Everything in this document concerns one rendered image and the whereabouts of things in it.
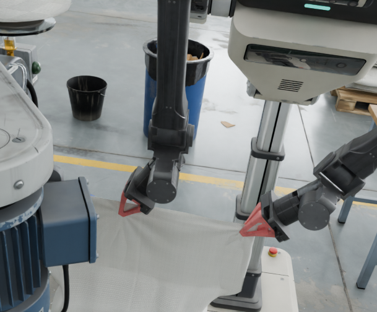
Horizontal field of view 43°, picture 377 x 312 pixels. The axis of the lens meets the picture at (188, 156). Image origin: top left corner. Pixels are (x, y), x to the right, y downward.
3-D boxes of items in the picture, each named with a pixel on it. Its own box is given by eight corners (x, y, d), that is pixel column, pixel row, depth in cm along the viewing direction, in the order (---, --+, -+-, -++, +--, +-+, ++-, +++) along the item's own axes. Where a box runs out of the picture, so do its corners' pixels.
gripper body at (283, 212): (265, 222, 94) (298, 206, 92) (263, 192, 103) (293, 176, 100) (283, 243, 97) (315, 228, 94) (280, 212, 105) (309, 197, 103)
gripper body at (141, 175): (121, 197, 96) (141, 174, 92) (134, 170, 105) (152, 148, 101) (148, 215, 97) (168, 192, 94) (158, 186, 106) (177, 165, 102)
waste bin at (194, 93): (203, 121, 376) (215, 41, 342) (199, 155, 332) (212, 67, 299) (143, 112, 377) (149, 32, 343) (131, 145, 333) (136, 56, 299)
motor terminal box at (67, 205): (87, 231, 78) (87, 172, 72) (99, 277, 70) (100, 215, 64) (33, 239, 75) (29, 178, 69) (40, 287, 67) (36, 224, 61)
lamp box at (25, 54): (38, 82, 113) (36, 45, 108) (31, 90, 109) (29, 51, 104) (7, 77, 113) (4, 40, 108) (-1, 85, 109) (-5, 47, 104)
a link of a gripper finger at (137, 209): (104, 213, 102) (127, 186, 98) (114, 193, 108) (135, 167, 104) (130, 229, 104) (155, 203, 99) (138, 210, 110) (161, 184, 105)
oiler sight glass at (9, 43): (18, 46, 101) (17, 30, 99) (13, 49, 99) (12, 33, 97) (6, 44, 101) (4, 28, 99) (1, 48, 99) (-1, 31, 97)
